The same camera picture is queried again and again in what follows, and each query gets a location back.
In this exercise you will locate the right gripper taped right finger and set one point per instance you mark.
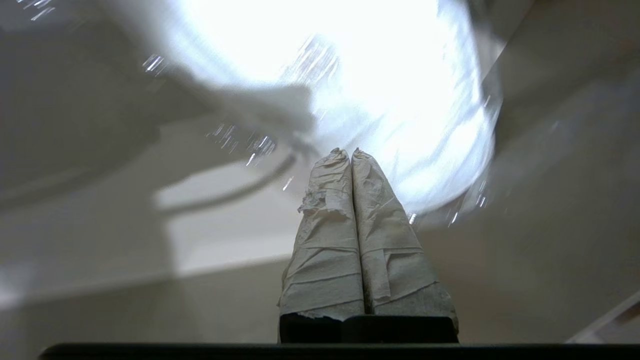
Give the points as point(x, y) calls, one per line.
point(395, 260)

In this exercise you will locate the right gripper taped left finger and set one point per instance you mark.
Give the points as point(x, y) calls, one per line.
point(327, 250)

